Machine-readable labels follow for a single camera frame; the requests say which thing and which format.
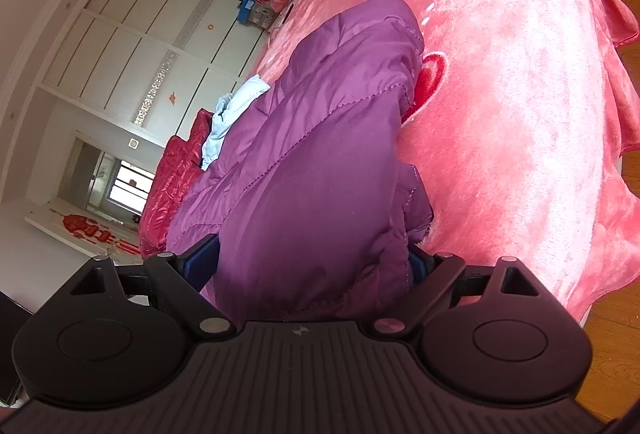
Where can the pink heart-print bed blanket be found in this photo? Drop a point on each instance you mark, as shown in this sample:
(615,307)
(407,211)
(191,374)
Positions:
(525,89)

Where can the window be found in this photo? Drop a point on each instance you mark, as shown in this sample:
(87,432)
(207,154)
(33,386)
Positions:
(130,189)

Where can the red paper-cut decoration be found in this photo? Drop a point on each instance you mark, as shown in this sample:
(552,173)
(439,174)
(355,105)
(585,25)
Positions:
(87,228)

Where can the grey shoe box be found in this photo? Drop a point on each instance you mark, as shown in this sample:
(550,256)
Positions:
(261,16)

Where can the purple down jacket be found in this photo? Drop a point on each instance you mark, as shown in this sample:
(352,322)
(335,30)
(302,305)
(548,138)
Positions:
(310,154)

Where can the white wall switch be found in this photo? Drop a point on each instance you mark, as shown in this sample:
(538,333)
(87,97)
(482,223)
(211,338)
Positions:
(133,144)

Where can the light blue quilted jacket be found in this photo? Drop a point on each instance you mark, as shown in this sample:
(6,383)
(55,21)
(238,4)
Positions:
(225,124)

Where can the white wardrobe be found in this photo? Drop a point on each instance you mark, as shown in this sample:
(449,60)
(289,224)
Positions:
(125,39)

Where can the black screen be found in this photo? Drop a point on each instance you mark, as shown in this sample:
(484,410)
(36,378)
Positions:
(12,349)

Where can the blue shoe box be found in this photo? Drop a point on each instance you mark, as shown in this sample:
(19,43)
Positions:
(246,6)

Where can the magenta down jacket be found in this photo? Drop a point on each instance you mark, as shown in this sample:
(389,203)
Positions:
(165,189)

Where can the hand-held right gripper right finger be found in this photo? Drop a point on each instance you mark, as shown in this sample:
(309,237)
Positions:
(419,266)

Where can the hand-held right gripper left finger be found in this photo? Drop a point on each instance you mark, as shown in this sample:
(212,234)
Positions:
(202,259)

